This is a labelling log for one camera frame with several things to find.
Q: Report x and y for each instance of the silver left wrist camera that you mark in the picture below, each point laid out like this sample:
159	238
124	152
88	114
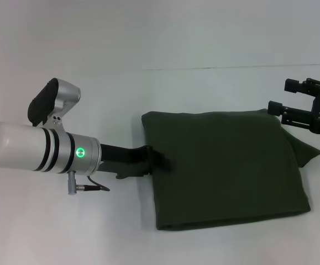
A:
52	100

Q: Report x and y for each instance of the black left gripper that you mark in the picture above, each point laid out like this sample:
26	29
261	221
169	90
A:
121	156

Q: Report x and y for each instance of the dark green t-shirt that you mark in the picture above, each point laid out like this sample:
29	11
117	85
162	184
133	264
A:
226	165

